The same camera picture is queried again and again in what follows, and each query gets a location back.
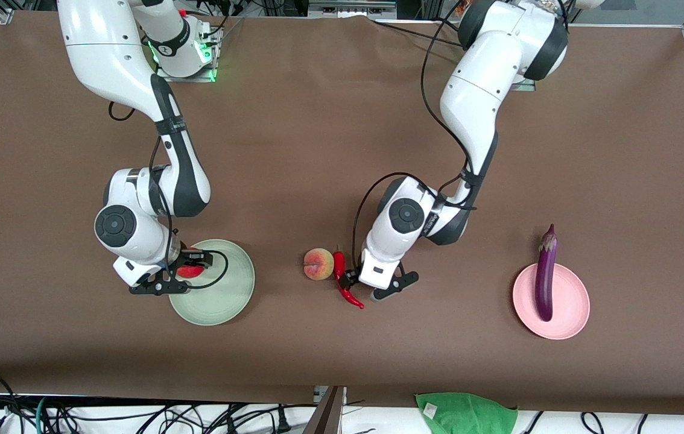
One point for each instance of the red pomegranate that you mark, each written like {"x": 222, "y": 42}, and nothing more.
{"x": 188, "y": 272}

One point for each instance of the red chili pepper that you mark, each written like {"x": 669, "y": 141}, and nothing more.
{"x": 351, "y": 298}

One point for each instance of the pink yellow peach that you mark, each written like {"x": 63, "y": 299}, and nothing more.
{"x": 318, "y": 265}

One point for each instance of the purple eggplant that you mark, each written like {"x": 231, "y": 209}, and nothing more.
{"x": 545, "y": 283}

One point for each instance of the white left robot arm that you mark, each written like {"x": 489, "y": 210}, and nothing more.
{"x": 481, "y": 90}

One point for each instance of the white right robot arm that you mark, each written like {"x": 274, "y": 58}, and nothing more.
{"x": 107, "y": 54}

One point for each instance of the light green plate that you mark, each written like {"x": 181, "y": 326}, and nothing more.
{"x": 227, "y": 295}

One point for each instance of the brown table cover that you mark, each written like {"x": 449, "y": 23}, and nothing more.
{"x": 294, "y": 150}

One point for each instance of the black power plug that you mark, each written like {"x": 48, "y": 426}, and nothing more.
{"x": 283, "y": 425}

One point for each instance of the green cloth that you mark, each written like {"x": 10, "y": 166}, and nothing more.
{"x": 468, "y": 416}

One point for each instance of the pink plate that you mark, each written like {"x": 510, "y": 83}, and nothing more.
{"x": 571, "y": 301}

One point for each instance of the grey equipment box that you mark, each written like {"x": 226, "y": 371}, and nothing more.
{"x": 351, "y": 9}

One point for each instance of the grey metal post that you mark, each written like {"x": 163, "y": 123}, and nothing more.
{"x": 327, "y": 413}

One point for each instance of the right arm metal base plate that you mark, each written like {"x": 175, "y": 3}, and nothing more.
{"x": 209, "y": 72}

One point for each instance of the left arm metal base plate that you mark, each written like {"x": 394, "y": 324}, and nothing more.
{"x": 526, "y": 86}

